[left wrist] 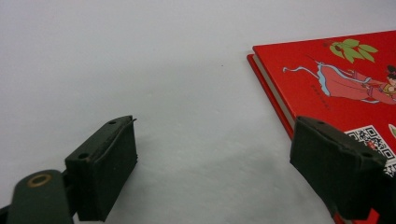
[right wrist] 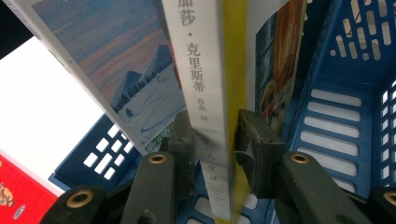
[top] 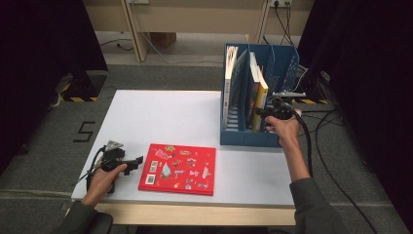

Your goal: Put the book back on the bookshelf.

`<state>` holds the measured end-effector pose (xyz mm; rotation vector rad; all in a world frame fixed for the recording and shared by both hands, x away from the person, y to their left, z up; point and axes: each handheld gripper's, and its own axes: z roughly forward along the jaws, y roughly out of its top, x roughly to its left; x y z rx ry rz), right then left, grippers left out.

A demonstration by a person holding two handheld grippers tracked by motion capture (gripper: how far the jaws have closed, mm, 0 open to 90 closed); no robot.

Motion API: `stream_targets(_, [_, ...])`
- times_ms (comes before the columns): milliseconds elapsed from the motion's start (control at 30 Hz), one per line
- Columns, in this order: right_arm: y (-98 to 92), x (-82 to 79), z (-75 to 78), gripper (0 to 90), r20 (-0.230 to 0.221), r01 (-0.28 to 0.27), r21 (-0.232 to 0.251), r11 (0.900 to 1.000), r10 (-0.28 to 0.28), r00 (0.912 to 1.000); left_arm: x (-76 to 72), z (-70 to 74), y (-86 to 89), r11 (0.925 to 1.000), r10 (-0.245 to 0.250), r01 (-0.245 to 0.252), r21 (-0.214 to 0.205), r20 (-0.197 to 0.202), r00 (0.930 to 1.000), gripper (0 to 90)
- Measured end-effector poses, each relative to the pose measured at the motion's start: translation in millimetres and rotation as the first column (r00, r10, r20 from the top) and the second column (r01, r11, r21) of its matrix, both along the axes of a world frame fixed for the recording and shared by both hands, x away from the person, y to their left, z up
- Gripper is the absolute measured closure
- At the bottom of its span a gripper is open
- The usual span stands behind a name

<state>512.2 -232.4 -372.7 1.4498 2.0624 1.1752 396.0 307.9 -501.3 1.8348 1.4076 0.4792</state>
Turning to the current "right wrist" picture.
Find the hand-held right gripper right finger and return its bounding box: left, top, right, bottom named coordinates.
left=234, top=108, right=285, bottom=199

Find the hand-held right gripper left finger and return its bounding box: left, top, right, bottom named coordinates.
left=161, top=109, right=197, bottom=201

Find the yellow paperback book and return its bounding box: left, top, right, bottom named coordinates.
left=161, top=0, right=252, bottom=224

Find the teal picture book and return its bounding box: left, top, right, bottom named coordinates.
left=247, top=0, right=309, bottom=132

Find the blue plastic file rack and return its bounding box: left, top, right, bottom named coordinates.
left=48, top=0, right=396, bottom=224

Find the white picture book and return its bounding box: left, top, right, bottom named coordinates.
left=3, top=0, right=188, bottom=156

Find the red book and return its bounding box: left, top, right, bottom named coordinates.
left=0, top=148, right=64, bottom=224

